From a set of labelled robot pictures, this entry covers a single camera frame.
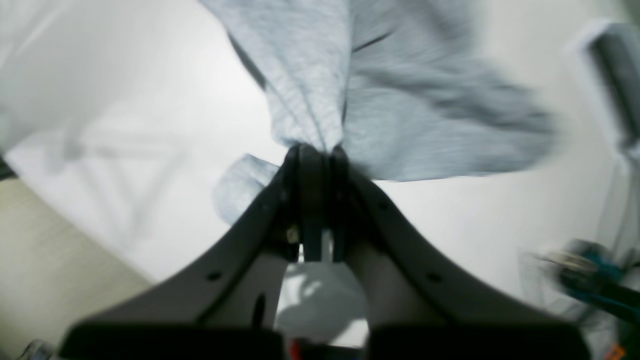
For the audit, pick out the table cable grommet slot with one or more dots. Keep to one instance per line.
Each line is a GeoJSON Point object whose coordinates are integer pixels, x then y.
{"type": "Point", "coordinates": [604, 58]}

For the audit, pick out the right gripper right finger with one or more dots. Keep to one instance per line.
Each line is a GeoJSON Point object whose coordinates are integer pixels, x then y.
{"type": "Point", "coordinates": [420, 304]}

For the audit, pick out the teal cordless drill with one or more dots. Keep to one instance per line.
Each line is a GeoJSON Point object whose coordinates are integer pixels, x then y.
{"type": "Point", "coordinates": [587, 272]}

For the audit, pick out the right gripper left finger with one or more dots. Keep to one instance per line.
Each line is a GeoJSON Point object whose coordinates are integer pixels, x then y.
{"type": "Point", "coordinates": [223, 305]}

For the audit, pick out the grey t-shirt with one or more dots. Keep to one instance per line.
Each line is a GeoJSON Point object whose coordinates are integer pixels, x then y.
{"type": "Point", "coordinates": [400, 85]}

